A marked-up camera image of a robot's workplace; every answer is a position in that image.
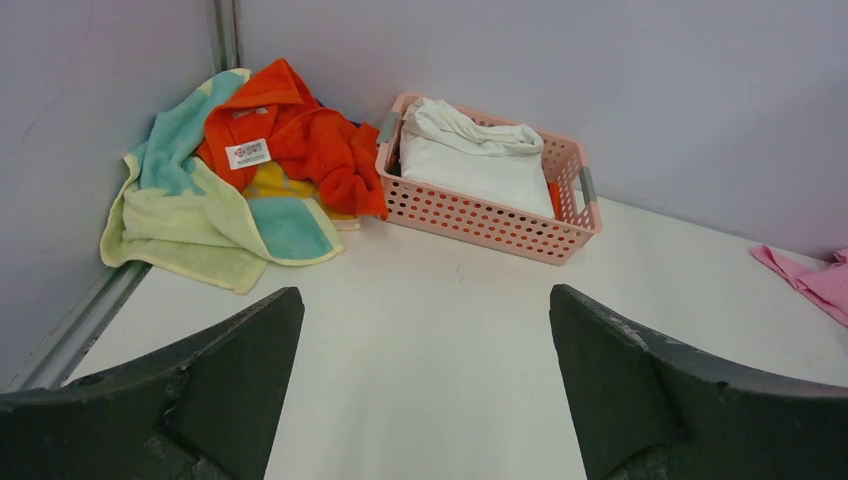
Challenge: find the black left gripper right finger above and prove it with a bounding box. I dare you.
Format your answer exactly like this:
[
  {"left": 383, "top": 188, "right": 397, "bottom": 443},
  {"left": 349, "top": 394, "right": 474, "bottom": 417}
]
[{"left": 549, "top": 285, "right": 847, "bottom": 479}]

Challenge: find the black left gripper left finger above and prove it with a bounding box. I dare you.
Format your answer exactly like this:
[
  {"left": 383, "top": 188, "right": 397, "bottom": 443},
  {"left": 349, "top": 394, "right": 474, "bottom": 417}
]
[{"left": 1, "top": 287, "right": 305, "bottom": 479}]

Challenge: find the yellow green teal towel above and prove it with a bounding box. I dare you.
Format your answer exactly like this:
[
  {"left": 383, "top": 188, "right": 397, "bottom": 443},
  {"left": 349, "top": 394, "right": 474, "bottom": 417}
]
[{"left": 99, "top": 68, "right": 344, "bottom": 294}]

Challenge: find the pink perforated basket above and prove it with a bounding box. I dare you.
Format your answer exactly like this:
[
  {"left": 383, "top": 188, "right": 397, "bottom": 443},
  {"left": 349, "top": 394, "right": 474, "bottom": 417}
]
[{"left": 376, "top": 92, "right": 602, "bottom": 266}]

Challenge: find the pink crumpled towel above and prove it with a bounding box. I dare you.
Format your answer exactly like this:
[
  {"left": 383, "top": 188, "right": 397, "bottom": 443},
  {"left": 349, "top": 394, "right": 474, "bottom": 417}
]
[{"left": 749, "top": 245, "right": 847, "bottom": 327}]

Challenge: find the orange cloth in pink basket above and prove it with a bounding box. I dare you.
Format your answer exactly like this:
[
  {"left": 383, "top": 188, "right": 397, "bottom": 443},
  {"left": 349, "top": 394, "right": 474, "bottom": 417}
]
[{"left": 548, "top": 182, "right": 563, "bottom": 220}]

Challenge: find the white folded cloth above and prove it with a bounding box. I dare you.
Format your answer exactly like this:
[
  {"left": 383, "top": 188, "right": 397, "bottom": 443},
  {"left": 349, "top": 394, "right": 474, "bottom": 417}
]
[{"left": 399, "top": 97, "right": 555, "bottom": 218}]

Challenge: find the orange red towel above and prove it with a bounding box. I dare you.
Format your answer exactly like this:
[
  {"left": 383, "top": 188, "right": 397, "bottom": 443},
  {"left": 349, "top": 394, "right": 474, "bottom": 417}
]
[{"left": 198, "top": 58, "right": 388, "bottom": 218}]

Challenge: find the aluminium corner rail left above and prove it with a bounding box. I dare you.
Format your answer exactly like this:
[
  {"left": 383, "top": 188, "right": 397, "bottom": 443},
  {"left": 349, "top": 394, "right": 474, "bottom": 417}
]
[{"left": 1, "top": 1, "right": 239, "bottom": 392}]

